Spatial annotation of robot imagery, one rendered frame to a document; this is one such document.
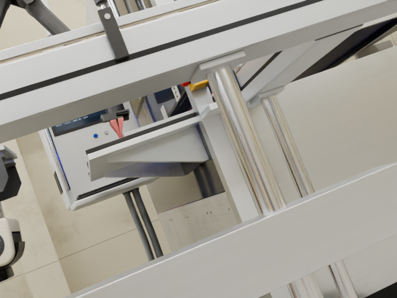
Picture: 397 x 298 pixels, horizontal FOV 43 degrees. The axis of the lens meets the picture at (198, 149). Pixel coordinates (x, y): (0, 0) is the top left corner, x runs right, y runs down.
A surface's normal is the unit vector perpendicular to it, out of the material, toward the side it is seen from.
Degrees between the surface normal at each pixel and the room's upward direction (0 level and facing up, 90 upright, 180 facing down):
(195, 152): 90
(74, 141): 90
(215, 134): 90
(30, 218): 90
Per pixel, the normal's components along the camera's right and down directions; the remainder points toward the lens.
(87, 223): 0.39, -0.24
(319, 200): 0.20, -0.16
